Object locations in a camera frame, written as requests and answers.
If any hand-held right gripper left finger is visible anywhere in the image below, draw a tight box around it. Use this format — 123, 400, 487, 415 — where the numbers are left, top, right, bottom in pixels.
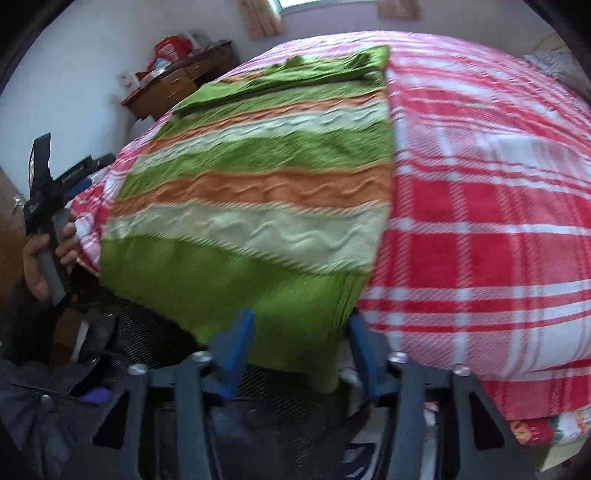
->
60, 308, 256, 480

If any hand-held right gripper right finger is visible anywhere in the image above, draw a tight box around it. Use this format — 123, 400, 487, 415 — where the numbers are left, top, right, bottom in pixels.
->
347, 310, 550, 480

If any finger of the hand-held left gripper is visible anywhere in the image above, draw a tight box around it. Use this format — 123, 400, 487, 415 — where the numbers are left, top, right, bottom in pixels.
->
58, 154, 117, 188
65, 178, 95, 202

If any green striped knit sweater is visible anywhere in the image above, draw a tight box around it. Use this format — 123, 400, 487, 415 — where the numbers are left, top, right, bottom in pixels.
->
98, 45, 395, 393

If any person's left hand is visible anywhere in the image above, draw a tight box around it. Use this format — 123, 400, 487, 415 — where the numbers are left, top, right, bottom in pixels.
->
23, 222, 79, 302

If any wooden door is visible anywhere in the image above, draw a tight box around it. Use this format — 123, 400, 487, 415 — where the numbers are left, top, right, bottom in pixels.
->
0, 168, 31, 296

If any wooden desk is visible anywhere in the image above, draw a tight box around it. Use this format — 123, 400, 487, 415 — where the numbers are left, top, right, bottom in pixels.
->
121, 40, 241, 121

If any red box on desk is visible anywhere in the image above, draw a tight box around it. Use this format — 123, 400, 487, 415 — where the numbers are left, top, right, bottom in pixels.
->
154, 35, 195, 64

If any red plaid blanket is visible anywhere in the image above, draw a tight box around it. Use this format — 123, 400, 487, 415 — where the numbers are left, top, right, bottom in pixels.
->
69, 30, 591, 422

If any floral bed sheet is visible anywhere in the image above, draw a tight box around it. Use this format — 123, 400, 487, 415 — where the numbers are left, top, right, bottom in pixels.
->
507, 408, 589, 449

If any person's dark clothing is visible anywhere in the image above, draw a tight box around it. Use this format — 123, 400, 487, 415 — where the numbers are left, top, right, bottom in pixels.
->
0, 277, 121, 480

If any beige curtain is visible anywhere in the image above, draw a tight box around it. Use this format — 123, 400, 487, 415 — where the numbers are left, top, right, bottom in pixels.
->
378, 0, 422, 20
237, 0, 286, 40

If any grey patterned pillow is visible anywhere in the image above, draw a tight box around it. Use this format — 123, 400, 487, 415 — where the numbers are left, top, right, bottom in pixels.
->
523, 45, 583, 90

